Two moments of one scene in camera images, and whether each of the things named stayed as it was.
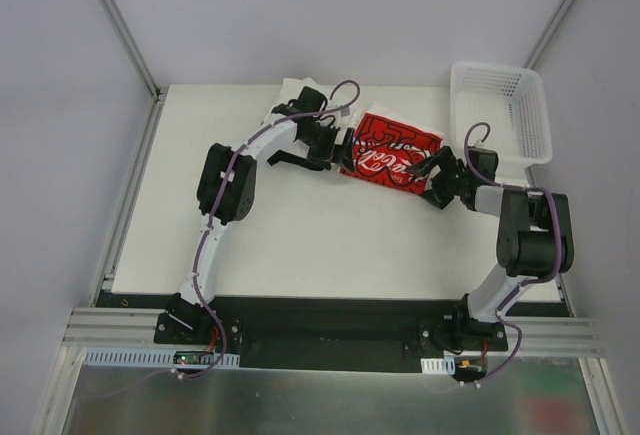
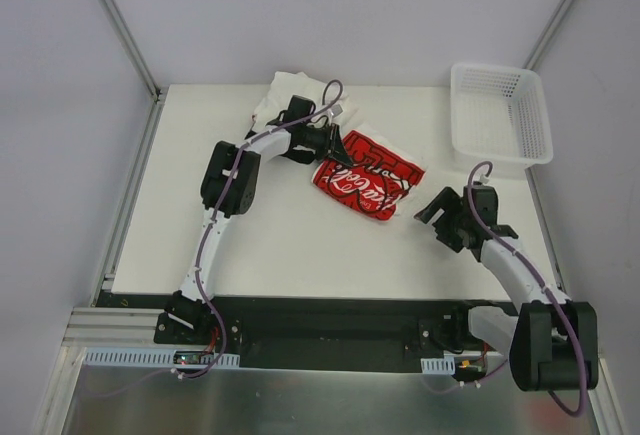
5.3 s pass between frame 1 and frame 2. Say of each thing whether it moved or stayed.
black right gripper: moved
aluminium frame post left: stayed
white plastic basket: stayed
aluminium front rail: stayed
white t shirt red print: moved
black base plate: stayed
